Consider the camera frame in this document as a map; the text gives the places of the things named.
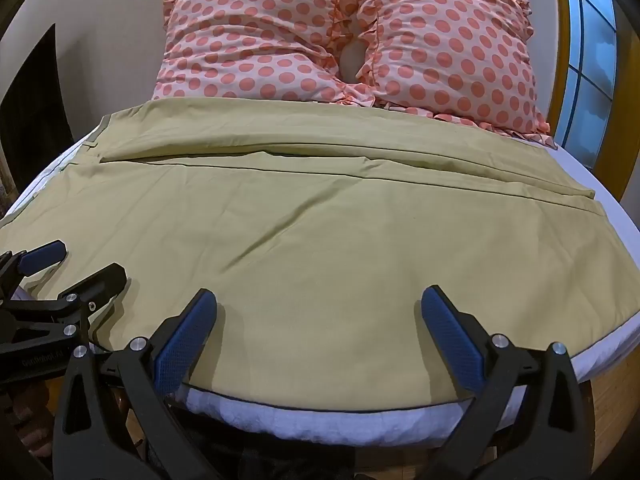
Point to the window with yellow frame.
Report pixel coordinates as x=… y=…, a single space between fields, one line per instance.
x=587 y=60

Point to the wooden bed frame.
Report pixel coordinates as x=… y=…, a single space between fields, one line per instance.
x=617 y=395

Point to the pink polka dot pillow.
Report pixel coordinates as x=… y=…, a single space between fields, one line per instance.
x=450 y=45
x=250 y=45

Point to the olive green bedsheet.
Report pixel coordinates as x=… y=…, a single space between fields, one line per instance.
x=320 y=240

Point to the bed with white sheet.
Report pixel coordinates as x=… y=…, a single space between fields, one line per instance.
x=310 y=417

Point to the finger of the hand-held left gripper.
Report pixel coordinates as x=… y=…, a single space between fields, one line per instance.
x=102 y=282
x=42 y=256

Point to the person's left hand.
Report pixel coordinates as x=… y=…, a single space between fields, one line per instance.
x=22 y=412

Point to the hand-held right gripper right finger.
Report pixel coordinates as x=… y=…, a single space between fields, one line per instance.
x=452 y=342

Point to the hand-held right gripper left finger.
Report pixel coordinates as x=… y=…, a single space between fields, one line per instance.
x=184 y=347

